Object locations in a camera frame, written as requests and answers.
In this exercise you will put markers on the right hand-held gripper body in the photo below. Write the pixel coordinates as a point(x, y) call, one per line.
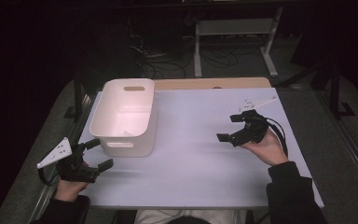
point(254, 129)

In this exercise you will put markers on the white metal stand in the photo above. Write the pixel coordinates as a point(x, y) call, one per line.
point(236, 27)

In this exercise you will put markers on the person's light clothing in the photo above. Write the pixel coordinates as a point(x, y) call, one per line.
point(155, 216)

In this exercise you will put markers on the black metal stand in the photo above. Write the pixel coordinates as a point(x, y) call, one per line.
point(335, 93)
point(78, 99)

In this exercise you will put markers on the white plastic basket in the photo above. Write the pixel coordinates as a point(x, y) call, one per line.
point(121, 109)

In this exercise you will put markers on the person's left hand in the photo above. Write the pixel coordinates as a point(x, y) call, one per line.
point(66, 191)

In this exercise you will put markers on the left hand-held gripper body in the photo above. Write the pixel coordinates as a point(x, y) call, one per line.
point(74, 171)

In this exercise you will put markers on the person's right hand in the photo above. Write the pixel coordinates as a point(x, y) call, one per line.
point(270, 151)

